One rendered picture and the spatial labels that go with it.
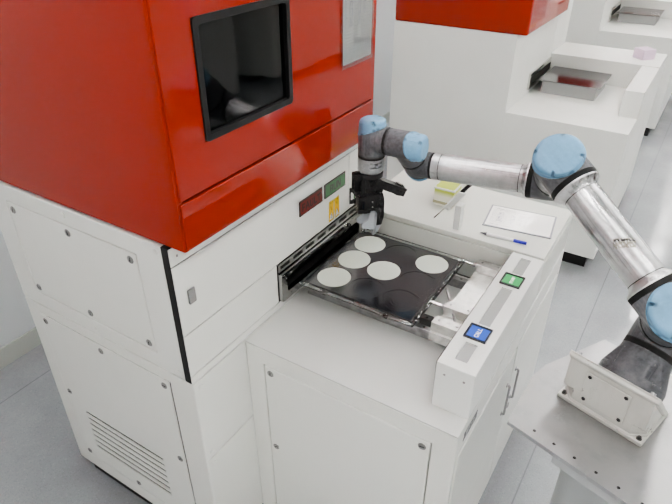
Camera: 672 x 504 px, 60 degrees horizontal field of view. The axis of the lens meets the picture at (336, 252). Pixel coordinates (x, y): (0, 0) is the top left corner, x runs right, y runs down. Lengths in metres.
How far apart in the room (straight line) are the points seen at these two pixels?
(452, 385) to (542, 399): 0.25
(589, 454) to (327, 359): 0.65
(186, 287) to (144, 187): 0.26
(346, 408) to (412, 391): 0.18
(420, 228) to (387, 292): 0.31
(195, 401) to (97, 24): 0.91
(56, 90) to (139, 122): 0.24
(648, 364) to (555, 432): 0.25
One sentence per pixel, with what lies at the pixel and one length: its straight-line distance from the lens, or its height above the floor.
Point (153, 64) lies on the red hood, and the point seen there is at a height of 1.62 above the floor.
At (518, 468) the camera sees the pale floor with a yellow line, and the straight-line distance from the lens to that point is 2.47.
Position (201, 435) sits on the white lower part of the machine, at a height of 0.63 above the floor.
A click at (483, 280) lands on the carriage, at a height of 0.88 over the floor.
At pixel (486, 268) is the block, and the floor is 0.90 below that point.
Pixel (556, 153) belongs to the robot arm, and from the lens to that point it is 1.45.
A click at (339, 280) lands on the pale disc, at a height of 0.90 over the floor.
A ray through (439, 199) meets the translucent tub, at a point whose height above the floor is 0.99.
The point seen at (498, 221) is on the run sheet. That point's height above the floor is 0.97.
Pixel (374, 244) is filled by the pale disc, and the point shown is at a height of 0.90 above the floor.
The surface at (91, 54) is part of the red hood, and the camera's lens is 1.24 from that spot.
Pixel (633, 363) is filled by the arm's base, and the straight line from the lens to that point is 1.47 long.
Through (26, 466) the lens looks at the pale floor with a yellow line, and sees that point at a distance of 2.65.
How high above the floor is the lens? 1.89
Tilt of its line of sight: 33 degrees down
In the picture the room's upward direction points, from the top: straight up
